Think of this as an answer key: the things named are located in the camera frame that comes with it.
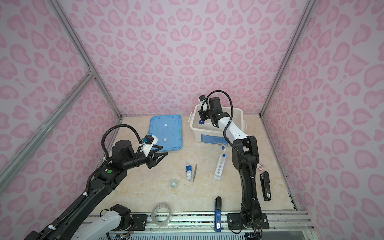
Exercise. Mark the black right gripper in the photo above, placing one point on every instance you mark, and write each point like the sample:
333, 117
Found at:
202, 114

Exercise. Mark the metal tweezers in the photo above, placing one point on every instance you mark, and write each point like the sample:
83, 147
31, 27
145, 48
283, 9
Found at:
195, 172

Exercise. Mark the white blue roll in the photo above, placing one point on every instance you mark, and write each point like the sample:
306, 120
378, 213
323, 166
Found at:
189, 172

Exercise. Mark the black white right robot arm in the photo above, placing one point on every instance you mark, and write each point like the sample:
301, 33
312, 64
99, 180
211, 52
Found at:
245, 156

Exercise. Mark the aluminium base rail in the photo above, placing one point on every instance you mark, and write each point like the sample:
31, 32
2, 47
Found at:
275, 225

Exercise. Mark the blue black stapler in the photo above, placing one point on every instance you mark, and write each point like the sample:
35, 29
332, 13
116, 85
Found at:
218, 214

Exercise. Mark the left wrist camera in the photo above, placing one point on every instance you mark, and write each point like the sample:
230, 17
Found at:
147, 144

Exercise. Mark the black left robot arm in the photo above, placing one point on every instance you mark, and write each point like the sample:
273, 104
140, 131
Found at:
102, 182

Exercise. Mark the white test tube rack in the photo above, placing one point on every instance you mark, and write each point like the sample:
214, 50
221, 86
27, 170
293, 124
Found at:
219, 168

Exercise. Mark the clear tape roll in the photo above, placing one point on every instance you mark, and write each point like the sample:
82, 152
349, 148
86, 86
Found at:
162, 214

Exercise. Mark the white plastic storage box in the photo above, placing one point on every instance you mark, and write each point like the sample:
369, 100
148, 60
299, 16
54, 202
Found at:
208, 134

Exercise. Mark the blue plastic box lid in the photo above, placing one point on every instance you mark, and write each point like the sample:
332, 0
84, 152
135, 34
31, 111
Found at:
168, 130

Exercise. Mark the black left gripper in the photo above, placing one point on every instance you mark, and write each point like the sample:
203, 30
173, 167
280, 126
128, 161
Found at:
154, 160

